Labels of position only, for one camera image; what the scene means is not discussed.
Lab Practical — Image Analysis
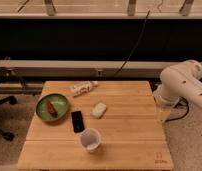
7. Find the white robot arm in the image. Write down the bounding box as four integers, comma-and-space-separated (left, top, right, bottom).
153, 60, 202, 109

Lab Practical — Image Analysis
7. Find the white sponge block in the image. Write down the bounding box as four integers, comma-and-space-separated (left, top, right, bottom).
92, 102, 107, 118

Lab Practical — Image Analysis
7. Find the black phone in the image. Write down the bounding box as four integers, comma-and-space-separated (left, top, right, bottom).
71, 111, 85, 133

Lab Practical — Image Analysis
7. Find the green plate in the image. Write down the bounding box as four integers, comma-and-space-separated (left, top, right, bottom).
36, 93, 69, 122

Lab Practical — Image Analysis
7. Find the brown food piece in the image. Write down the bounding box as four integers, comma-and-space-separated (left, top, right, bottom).
46, 101, 58, 118

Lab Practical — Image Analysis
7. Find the black floor cable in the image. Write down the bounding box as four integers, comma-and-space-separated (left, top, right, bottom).
165, 97, 190, 123

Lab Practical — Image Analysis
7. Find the black hanging cable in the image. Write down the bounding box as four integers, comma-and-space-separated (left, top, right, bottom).
113, 9, 151, 77

